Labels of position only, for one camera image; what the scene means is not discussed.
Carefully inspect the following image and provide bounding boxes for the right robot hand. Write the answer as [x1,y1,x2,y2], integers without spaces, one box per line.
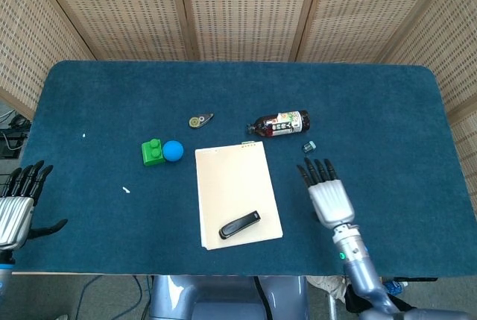
[296,157,356,230]

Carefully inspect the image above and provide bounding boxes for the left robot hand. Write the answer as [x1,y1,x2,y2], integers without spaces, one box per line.
[0,160,69,252]

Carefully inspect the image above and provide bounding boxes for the black stapler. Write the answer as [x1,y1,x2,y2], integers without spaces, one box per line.
[218,210,262,241]

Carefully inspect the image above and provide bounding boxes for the beige paper folder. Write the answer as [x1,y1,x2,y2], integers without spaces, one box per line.
[194,139,284,251]

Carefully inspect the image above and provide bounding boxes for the white crumpled cloth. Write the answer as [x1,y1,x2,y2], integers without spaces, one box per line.
[307,274,350,303]

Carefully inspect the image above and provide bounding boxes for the dark tea bottle with label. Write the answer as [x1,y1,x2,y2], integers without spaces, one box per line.
[246,110,311,139]

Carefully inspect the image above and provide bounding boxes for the blue carpet table cloth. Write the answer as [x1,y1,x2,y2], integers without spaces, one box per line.
[13,60,471,278]

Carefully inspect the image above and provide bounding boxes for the metal table leg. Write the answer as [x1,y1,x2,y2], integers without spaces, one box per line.
[326,289,338,320]

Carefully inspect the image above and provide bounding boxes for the blue plastic bottle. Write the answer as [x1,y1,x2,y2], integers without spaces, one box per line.
[385,279,409,296]

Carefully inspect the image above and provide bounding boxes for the grey-blue robot torso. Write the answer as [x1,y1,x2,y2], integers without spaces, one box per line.
[148,274,310,320]

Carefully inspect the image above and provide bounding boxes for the green toy building block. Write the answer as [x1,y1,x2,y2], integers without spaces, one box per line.
[141,138,167,168]

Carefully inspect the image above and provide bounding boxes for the correction tape dispenser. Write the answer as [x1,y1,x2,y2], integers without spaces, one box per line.
[187,112,215,128]

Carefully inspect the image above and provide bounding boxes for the blue ball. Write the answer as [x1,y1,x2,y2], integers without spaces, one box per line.
[162,139,185,163]

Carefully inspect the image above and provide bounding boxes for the woven folding screen panel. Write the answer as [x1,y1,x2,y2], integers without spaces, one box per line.
[296,0,454,63]
[379,0,477,172]
[31,0,197,62]
[174,0,325,62]
[0,0,96,119]

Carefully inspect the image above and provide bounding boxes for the black floor cable bundle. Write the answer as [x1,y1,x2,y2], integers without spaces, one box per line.
[0,109,33,159]

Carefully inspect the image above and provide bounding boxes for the black cable on torso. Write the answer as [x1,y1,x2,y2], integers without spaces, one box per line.
[256,277,272,320]

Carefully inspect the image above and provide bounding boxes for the grey floor cable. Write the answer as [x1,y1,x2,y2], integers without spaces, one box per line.
[74,274,152,320]

